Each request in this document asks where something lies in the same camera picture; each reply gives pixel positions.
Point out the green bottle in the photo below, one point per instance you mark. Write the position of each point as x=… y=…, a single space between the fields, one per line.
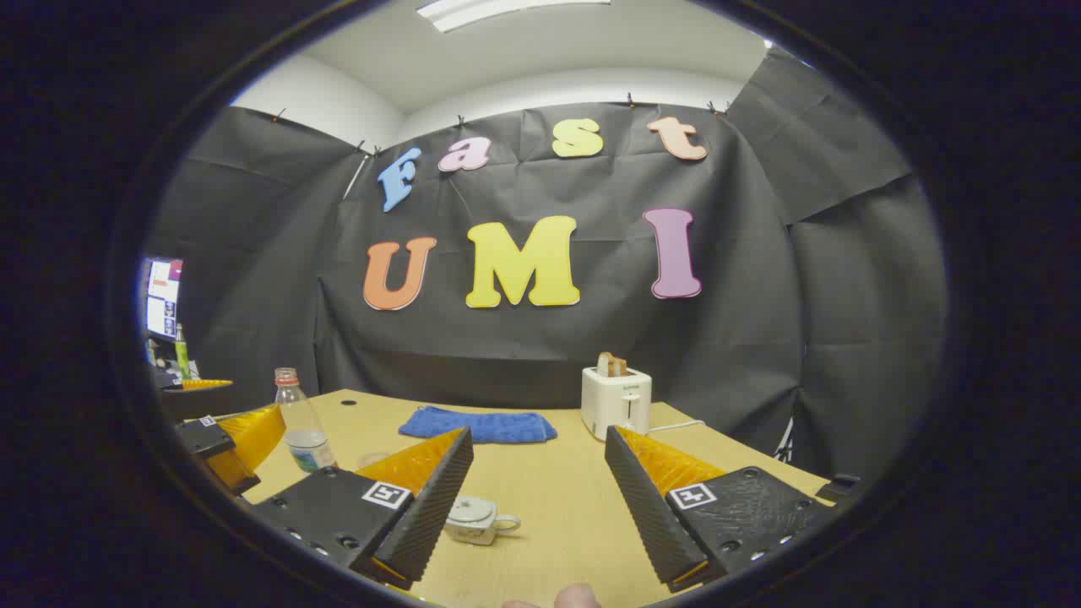
x=181 y=355

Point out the white ceramic teacup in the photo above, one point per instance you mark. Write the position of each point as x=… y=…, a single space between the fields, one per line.
x=473 y=532

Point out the ceiling light panel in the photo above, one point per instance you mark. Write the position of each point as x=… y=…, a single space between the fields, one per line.
x=507 y=10

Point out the clear plastic water bottle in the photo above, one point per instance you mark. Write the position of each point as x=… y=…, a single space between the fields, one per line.
x=302 y=422

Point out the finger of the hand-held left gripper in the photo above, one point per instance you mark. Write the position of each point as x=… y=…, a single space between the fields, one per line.
x=245 y=439
x=203 y=401

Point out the toast slices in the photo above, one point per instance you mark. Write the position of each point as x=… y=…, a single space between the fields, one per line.
x=611 y=365

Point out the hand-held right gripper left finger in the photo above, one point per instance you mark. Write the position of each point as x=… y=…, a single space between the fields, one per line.
x=435 y=507

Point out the white toaster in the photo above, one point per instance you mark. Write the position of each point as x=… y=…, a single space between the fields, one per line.
x=615 y=401

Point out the round wooden coaster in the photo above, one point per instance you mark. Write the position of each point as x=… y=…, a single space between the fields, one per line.
x=372 y=459

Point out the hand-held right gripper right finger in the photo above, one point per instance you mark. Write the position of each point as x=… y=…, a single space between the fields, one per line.
x=642 y=515

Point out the computer monitor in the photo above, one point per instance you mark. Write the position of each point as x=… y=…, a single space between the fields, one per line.
x=163 y=295

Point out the black backdrop cloth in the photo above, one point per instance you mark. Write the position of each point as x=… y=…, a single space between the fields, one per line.
x=591 y=355

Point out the white teacup lid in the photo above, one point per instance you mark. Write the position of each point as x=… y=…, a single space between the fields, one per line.
x=471 y=509

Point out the blue towel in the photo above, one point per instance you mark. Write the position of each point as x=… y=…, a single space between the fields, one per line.
x=477 y=425

